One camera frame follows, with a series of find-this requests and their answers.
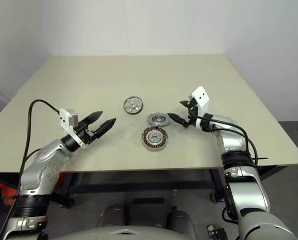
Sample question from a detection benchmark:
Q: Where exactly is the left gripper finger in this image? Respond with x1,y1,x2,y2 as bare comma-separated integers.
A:
96,118,116,138
85,110,104,125

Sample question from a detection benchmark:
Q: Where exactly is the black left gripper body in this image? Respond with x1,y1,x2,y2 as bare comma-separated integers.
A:
75,119,101,145

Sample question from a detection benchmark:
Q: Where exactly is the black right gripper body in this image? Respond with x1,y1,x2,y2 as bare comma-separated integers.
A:
186,95,202,127

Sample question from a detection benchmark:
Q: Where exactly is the small grey gear disc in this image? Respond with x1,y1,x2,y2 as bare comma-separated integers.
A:
147,112,170,127

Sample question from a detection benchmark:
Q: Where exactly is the motor stator with copper windings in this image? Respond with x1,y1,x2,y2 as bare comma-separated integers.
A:
140,126,169,152

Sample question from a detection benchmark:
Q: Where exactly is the silver spoked rotor cap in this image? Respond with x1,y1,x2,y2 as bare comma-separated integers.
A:
123,95,144,115

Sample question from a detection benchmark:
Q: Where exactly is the dark rounded shape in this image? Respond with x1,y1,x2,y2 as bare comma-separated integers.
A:
166,206,198,237
98,203,129,228

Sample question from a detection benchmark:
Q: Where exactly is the black caster wheel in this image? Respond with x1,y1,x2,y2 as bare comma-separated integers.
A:
210,192,224,203

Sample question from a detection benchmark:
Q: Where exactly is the orange object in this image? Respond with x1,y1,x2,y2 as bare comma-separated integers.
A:
0,162,22,203

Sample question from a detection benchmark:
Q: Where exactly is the silver robot torso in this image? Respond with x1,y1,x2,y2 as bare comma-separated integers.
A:
51,226,189,240

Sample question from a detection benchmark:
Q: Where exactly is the small black box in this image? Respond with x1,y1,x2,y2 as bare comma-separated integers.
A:
208,228,227,240

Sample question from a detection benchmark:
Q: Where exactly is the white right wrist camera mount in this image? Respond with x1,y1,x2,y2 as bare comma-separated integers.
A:
191,86,211,130

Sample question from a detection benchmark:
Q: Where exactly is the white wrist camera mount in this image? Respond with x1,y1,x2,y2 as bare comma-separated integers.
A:
191,86,211,130
58,107,86,148

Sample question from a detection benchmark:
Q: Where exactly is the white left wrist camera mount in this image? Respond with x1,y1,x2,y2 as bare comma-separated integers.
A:
58,107,86,148

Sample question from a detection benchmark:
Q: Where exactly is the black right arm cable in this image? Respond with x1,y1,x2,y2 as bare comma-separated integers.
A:
188,112,261,166

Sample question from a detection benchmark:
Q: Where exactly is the black table frame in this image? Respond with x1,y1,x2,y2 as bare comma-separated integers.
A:
0,166,298,208

